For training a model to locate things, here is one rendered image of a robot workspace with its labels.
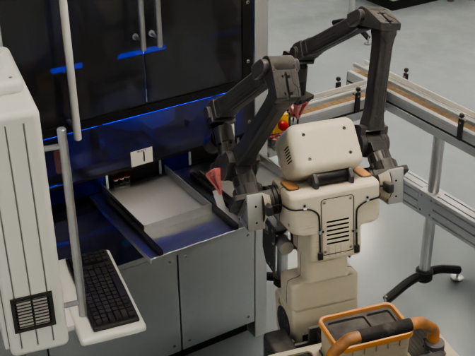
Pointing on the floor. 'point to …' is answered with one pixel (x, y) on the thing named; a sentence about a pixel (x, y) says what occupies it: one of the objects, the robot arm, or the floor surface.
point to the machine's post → (259, 10)
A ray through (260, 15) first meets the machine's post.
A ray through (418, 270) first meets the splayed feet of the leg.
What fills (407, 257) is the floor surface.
